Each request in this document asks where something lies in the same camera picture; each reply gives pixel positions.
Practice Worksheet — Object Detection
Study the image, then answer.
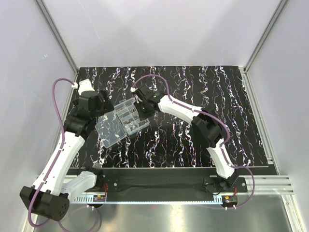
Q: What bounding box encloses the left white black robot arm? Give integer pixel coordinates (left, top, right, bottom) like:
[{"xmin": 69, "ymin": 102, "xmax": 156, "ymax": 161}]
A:
[{"xmin": 19, "ymin": 79, "xmax": 114, "ymax": 228}]

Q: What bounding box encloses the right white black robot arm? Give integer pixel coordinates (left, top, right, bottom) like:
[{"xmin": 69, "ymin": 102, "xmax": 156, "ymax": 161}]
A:
[{"xmin": 130, "ymin": 85, "xmax": 239, "ymax": 192}]

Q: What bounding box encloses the left aluminium frame post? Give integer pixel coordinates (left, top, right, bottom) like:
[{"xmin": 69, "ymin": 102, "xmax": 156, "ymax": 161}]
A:
[{"xmin": 34, "ymin": 0, "xmax": 79, "ymax": 75}]

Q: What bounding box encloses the right aluminium frame post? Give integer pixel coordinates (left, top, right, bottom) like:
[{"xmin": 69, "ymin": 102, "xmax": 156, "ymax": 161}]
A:
[{"xmin": 243, "ymin": 0, "xmax": 289, "ymax": 73}]

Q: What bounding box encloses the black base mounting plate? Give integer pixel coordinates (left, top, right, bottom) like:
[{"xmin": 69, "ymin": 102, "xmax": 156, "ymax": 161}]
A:
[{"xmin": 74, "ymin": 166, "xmax": 247, "ymax": 194}]

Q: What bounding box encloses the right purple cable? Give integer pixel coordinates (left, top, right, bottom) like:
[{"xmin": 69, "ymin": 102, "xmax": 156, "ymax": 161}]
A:
[{"xmin": 131, "ymin": 74, "xmax": 255, "ymax": 210}]

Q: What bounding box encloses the aluminium frame post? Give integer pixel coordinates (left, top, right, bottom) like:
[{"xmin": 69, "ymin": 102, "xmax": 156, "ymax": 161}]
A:
[
  {"xmin": 34, "ymin": 0, "xmax": 79, "ymax": 75},
  {"xmin": 243, "ymin": 0, "xmax": 289, "ymax": 73}
]

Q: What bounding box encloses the clear plastic compartment box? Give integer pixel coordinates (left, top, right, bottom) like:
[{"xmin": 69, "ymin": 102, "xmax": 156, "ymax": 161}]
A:
[{"xmin": 95, "ymin": 98, "xmax": 150, "ymax": 148}]

